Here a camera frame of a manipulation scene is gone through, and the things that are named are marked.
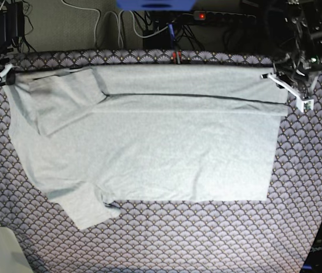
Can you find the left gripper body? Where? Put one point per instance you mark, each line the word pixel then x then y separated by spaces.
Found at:
pixel 300 73

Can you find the light grey T-shirt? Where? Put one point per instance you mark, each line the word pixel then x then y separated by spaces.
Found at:
pixel 146 133

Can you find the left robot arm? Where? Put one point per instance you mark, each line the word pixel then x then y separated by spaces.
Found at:
pixel 294 29

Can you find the black power adapter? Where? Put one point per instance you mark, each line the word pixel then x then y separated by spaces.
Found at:
pixel 12 23

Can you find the black power strip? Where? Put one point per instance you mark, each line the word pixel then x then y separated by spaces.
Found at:
pixel 214 18

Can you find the red black clamp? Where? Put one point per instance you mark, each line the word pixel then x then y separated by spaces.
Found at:
pixel 177 57

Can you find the black box under table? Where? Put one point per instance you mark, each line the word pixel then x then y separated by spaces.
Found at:
pixel 159 41

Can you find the fan-patterned grey tablecloth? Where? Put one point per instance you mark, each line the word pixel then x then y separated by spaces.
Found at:
pixel 245 236

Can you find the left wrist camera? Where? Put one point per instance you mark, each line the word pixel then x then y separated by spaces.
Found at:
pixel 304 104

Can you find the blue mount plate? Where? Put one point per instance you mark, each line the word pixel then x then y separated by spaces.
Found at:
pixel 156 5

